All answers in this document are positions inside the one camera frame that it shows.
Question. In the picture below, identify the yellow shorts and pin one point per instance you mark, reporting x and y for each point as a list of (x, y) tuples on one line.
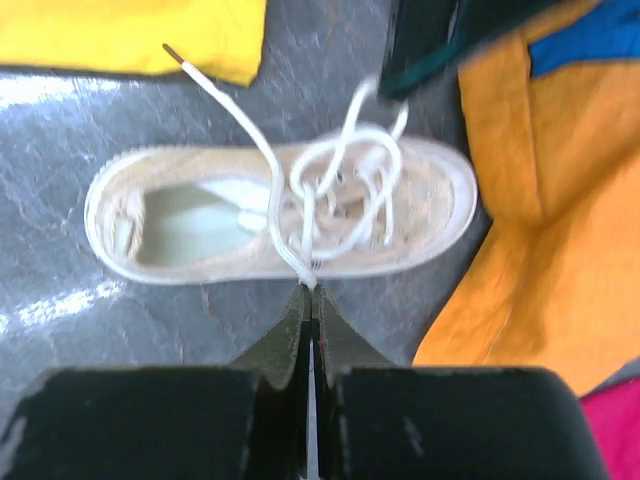
[(223, 39)]

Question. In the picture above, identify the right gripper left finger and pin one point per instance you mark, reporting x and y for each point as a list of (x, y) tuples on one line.
[(277, 447)]

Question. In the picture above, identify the grey table mat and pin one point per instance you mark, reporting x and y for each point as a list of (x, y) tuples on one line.
[(59, 307)]

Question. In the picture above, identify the pink folded cloth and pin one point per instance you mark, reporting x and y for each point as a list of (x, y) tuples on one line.
[(614, 417)]

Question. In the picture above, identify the white shoelace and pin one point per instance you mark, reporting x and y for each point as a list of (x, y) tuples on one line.
[(316, 171)]

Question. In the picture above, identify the beige lace sneaker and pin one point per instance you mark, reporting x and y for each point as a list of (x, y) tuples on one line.
[(179, 215)]

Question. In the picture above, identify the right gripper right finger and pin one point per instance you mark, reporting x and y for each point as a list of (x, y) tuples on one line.
[(337, 348)]

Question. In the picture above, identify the orange Mickey t-shirt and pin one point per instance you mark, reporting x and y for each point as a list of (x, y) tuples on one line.
[(556, 280)]

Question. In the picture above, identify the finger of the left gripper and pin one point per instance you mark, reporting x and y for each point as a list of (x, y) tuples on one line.
[(429, 39)]

